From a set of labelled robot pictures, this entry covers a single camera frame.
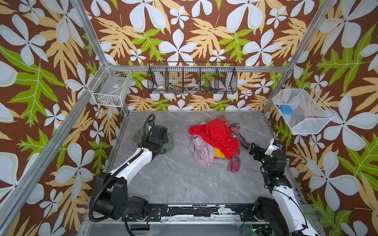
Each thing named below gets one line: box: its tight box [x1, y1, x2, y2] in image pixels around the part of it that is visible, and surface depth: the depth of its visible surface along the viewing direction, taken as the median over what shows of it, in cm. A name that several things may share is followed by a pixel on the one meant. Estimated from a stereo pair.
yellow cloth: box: [213, 147, 226, 159], surface depth 93 cm
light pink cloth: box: [189, 134, 216, 168], surface depth 93 cm
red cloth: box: [189, 118, 240, 159], surface depth 93 cm
